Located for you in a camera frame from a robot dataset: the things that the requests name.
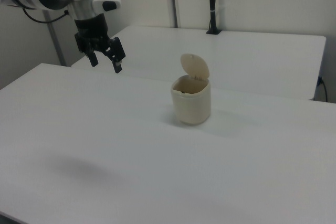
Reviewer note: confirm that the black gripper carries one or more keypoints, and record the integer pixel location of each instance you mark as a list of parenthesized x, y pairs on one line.
[(92, 30)]

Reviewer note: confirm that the cream plastic trash bin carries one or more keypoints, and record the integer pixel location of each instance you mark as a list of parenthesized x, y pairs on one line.
[(191, 106)]

